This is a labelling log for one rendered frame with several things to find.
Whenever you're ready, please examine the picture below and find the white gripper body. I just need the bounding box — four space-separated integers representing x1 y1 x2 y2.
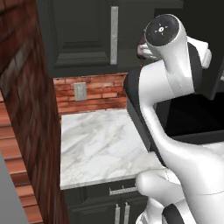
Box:
138 42 160 61

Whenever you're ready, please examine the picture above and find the dark upper cabinet door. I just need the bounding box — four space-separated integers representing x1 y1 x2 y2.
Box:
36 0 156 79

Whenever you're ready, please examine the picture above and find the dark cabinet door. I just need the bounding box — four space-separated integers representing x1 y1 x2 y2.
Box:
67 200 123 224
36 0 156 79
122 197 151 224

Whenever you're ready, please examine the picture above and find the dark lower cabinet door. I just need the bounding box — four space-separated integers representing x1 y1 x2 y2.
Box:
122 197 151 224
67 200 123 224

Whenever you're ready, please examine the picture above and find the black stove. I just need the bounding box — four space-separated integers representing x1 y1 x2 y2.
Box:
122 67 224 153

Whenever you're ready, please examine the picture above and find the dark drawer front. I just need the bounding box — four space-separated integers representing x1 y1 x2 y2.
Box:
64 178 147 207

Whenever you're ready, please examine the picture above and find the grey flat panel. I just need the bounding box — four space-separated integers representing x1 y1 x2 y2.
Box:
0 151 31 224

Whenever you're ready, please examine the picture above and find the grey long cabinet handle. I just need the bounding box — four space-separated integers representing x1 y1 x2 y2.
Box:
109 5 119 66

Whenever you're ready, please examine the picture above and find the grey wall outlet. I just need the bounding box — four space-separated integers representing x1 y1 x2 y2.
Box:
73 81 88 102

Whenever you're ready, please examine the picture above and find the grey drawer handle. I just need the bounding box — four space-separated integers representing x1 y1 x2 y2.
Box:
108 185 138 196

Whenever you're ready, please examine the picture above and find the grey short cabinet handle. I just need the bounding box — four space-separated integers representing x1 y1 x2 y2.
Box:
123 201 131 224
115 203 122 224

